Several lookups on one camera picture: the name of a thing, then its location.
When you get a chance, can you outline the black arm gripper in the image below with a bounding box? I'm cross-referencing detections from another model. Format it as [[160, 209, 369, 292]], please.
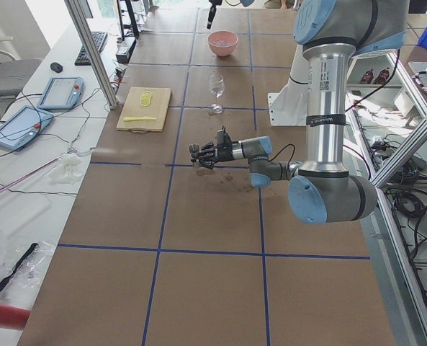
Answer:
[[206, 0, 222, 30]]

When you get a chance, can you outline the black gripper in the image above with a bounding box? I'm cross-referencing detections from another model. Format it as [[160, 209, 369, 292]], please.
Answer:
[[197, 141, 243, 169]]

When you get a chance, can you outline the steel double jigger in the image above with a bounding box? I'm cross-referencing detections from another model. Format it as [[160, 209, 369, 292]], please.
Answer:
[[189, 144, 200, 169]]

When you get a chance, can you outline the clear ice cubes pile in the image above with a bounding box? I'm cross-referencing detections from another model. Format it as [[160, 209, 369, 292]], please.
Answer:
[[212, 37, 231, 48]]

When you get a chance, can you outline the clear wine glass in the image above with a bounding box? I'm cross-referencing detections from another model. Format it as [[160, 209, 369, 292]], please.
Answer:
[[210, 74, 225, 114]]

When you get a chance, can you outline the pink plastic bowl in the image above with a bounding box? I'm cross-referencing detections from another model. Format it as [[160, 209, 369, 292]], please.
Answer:
[[207, 30, 239, 57]]

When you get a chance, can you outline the bamboo cutting board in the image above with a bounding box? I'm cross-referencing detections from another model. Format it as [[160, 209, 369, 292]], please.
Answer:
[[116, 87, 171, 132]]

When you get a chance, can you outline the yellow plastic knife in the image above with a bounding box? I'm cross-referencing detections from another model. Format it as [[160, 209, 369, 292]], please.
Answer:
[[123, 116, 158, 122]]

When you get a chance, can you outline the black box device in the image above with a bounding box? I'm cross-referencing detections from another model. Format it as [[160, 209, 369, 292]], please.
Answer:
[[116, 37, 137, 64]]

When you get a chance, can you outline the black keyboard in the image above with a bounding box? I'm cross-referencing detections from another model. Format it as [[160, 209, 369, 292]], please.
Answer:
[[73, 31, 109, 66]]

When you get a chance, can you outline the white crumpled cloth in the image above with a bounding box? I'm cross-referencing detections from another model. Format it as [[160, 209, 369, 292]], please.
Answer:
[[48, 154, 84, 185]]

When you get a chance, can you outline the pink metal rod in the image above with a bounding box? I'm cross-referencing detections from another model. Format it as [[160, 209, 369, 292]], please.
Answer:
[[0, 156, 61, 194]]

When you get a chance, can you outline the blue teach pendant far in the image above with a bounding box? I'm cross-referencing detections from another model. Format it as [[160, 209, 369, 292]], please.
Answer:
[[37, 76, 84, 112]]

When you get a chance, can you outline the blue teach pendant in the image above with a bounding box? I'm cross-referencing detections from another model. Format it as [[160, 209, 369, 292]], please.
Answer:
[[37, 76, 84, 112], [0, 106, 53, 151]]

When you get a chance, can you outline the black computer mouse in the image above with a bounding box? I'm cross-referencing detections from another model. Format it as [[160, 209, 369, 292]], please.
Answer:
[[50, 62, 63, 73]]

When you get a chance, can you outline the blue teach pendant near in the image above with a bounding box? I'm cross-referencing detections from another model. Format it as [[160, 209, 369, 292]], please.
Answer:
[[0, 106, 53, 151]]

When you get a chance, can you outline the clear plastic bag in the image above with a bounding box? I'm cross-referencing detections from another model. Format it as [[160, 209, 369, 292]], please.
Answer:
[[0, 235, 55, 292]]

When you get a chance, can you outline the red cylinder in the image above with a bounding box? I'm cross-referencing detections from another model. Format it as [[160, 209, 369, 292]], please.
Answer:
[[0, 304, 31, 330]]

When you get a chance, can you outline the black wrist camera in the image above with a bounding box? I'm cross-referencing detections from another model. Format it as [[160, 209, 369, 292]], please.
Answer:
[[216, 125, 233, 148]]

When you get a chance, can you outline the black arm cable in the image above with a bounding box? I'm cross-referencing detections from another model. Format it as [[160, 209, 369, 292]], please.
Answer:
[[269, 143, 297, 165]]

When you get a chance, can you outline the aluminium frame post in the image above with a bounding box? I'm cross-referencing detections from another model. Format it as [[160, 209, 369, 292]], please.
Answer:
[[64, 0, 117, 110]]

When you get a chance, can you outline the black floor cable bundle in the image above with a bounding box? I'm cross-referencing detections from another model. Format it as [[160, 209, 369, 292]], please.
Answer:
[[369, 133, 427, 253]]

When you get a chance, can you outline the aluminium side frame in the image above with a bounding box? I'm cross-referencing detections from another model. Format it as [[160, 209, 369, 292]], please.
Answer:
[[345, 45, 427, 345]]

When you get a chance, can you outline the black strap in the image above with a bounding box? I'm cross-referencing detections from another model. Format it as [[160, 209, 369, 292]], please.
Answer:
[[0, 242, 39, 300]]

